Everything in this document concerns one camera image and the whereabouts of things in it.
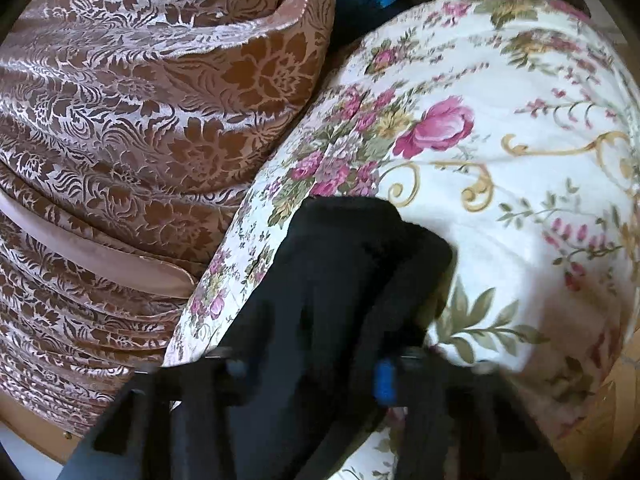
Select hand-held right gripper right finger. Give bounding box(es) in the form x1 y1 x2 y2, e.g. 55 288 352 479
372 345 571 480

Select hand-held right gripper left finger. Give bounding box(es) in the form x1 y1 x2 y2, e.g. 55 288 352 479
60 348 253 480

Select black pants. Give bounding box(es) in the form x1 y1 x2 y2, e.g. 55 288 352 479
205 197 457 480

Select floral bedsheet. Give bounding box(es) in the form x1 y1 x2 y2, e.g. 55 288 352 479
164 0 640 480

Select brown floral curtain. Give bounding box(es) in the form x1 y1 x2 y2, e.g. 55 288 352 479
0 0 337 442

